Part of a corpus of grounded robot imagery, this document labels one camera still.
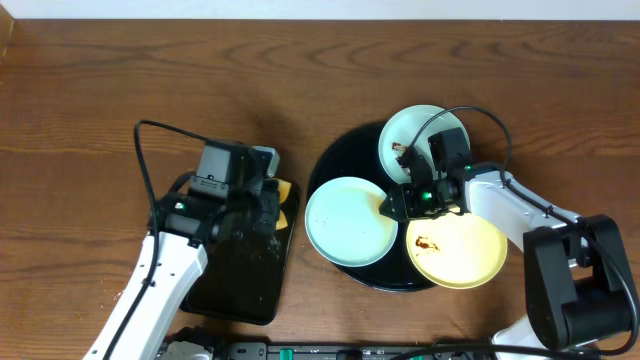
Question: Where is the green plate with stain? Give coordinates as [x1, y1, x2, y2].
[378, 105, 470, 184]

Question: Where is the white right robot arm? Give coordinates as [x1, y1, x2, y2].
[380, 147, 639, 359]

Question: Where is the black rectangular tray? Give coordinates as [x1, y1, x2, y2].
[180, 183, 300, 325]

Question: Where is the light green plate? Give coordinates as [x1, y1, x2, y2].
[305, 177, 399, 267]

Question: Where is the black round tray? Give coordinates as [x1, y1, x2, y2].
[307, 122, 435, 292]

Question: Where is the yellow plate with stain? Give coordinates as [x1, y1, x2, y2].
[406, 213, 508, 289]

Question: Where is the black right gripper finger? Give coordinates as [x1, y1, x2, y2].
[379, 187, 408, 222]
[396, 147, 418, 170]

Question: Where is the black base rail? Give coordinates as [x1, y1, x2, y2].
[219, 340, 501, 360]

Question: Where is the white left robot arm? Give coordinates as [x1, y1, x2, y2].
[86, 141, 298, 359]

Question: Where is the green and yellow sponge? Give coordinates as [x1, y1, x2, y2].
[276, 179, 292, 231]

